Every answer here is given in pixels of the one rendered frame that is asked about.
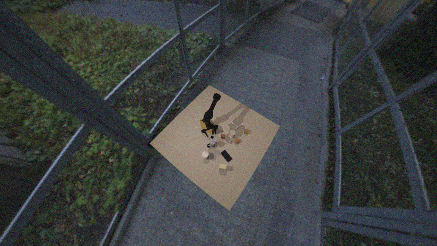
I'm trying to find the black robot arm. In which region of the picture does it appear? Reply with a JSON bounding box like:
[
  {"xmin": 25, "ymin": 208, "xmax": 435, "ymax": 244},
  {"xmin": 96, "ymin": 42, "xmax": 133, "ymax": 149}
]
[{"xmin": 202, "ymin": 93, "xmax": 221, "ymax": 130}]

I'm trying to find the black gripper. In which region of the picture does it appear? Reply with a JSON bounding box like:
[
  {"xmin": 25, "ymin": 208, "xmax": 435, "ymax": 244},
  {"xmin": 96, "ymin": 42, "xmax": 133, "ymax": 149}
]
[{"xmin": 201, "ymin": 122, "xmax": 218, "ymax": 137}]

